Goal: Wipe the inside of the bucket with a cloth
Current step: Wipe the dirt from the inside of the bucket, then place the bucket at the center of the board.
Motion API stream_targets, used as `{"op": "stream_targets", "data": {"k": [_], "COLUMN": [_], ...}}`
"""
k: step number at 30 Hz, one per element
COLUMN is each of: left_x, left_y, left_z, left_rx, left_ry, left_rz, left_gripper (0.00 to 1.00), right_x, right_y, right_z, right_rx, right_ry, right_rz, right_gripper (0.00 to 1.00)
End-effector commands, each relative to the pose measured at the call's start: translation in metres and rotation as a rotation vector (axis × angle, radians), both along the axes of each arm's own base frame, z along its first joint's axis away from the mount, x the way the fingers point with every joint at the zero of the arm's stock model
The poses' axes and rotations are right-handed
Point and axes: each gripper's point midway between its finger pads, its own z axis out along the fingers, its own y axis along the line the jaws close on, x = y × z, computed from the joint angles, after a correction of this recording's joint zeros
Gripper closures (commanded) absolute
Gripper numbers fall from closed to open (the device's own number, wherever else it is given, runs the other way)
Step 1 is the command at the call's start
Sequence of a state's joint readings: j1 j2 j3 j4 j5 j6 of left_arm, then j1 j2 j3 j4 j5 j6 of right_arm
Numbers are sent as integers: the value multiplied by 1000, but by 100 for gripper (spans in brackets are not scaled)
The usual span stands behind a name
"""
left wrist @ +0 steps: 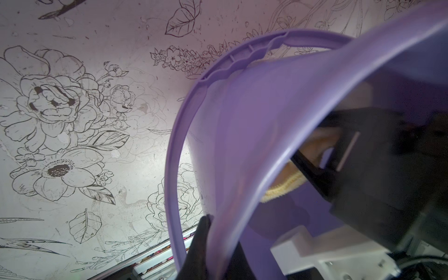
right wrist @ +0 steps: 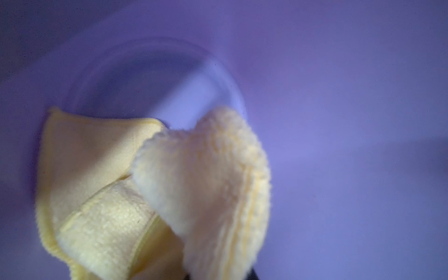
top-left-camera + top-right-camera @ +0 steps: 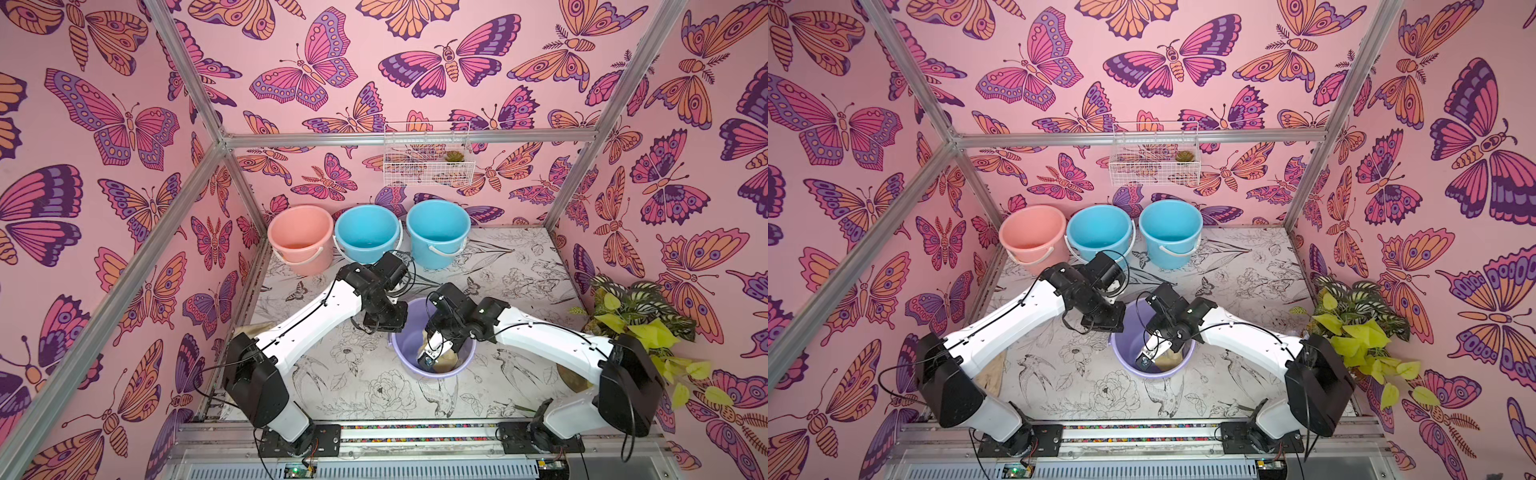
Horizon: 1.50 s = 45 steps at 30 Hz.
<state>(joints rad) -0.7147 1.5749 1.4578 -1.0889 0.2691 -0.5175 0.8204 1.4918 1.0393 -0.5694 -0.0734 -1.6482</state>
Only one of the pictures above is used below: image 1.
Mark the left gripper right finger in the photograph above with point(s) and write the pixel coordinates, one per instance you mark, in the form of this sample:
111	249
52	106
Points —
239	268

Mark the purple plastic bucket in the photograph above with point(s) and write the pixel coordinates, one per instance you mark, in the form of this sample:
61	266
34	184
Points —
253	109

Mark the yellow microfiber cloth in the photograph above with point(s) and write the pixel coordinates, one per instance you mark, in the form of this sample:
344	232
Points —
290	177

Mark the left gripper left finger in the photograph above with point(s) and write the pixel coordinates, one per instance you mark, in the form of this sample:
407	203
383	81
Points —
194	267

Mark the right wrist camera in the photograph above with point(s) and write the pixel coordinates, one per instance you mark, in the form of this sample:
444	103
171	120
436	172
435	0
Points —
340	254

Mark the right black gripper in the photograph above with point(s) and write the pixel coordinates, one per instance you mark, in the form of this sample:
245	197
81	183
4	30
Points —
387	178

